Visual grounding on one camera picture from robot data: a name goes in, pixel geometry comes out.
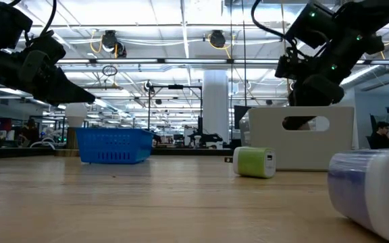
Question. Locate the black background chair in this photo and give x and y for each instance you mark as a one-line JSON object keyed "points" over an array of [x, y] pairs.
{"points": [[372, 118]]}

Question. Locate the black aluminium table frame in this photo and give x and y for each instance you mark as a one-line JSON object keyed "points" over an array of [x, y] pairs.
{"points": [[12, 153]]}

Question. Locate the white purple charger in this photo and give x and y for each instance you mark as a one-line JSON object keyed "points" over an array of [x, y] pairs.
{"points": [[380, 192]]}

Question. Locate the silver ceiling air duct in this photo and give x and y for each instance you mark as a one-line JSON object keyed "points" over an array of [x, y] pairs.
{"points": [[360, 75]]}

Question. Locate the white building column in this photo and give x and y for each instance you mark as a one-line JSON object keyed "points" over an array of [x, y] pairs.
{"points": [[215, 108]]}

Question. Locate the white bulb lamp wooden base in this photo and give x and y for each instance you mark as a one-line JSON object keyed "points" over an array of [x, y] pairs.
{"points": [[75, 113]]}

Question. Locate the small black ceiling reel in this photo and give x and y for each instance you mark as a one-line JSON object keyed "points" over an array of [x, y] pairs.
{"points": [[148, 86]]}

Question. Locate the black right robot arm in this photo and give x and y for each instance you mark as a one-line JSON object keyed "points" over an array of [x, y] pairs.
{"points": [[366, 20]]}

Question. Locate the white plastic bin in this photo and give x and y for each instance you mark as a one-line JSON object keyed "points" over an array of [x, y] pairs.
{"points": [[265, 152]]}

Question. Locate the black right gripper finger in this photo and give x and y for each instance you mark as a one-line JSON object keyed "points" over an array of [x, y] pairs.
{"points": [[294, 123]]}

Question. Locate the black background robot arm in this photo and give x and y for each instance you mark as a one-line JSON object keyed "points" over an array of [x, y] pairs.
{"points": [[204, 138]]}

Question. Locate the person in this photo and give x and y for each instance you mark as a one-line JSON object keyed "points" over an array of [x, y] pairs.
{"points": [[380, 140], [30, 133]]}

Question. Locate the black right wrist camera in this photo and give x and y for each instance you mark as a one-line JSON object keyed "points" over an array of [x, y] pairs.
{"points": [[285, 67]]}

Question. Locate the green white charger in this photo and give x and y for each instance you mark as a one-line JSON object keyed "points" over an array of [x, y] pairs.
{"points": [[252, 163]]}

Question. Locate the black ceiling light rail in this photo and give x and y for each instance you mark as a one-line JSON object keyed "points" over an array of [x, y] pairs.
{"points": [[194, 61]]}

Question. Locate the black background rig frame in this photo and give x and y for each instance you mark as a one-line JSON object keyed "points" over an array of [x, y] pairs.
{"points": [[175, 86]]}

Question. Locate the blue plastic basket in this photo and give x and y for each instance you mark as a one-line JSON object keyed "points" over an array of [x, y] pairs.
{"points": [[113, 145]]}

